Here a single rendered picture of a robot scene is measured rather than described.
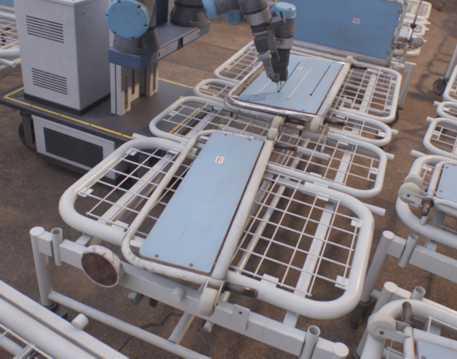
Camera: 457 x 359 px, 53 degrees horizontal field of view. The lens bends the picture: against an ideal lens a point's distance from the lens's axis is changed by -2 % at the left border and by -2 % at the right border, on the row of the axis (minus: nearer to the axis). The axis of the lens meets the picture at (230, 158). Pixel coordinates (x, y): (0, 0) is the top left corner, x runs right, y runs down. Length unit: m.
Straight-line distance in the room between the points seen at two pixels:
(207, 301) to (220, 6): 1.02
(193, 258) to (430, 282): 1.24
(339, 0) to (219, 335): 1.93
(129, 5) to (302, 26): 1.46
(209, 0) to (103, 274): 0.98
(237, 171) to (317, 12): 1.55
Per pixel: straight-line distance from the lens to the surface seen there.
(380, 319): 1.13
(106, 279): 1.26
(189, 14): 2.29
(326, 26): 2.87
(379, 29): 2.83
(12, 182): 2.42
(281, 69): 1.97
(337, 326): 1.83
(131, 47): 1.90
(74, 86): 2.21
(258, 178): 1.49
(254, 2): 1.69
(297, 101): 1.97
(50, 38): 2.21
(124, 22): 1.69
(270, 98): 1.98
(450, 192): 1.62
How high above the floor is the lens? 1.36
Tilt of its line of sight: 32 degrees down
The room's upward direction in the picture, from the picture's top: 8 degrees clockwise
